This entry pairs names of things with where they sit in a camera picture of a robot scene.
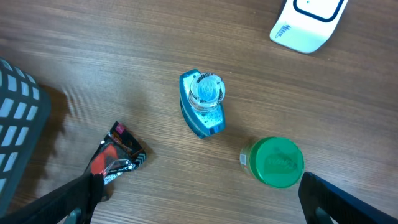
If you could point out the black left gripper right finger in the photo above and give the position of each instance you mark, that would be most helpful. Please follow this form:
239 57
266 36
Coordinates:
323 202

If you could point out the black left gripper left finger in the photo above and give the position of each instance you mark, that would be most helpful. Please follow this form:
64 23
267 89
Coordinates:
74 202

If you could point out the black red snack wrapper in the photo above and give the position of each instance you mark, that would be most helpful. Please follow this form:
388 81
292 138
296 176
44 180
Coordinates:
117 153

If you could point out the green lid jar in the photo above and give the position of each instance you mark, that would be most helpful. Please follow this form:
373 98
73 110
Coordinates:
275 161

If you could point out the blue mouthwash bottle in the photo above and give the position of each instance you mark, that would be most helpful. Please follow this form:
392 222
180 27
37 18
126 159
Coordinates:
201 96

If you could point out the white barcode scanner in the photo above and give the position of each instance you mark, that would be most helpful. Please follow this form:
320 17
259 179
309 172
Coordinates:
305 25

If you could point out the grey plastic mesh basket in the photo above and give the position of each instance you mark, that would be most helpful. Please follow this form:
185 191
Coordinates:
25 107

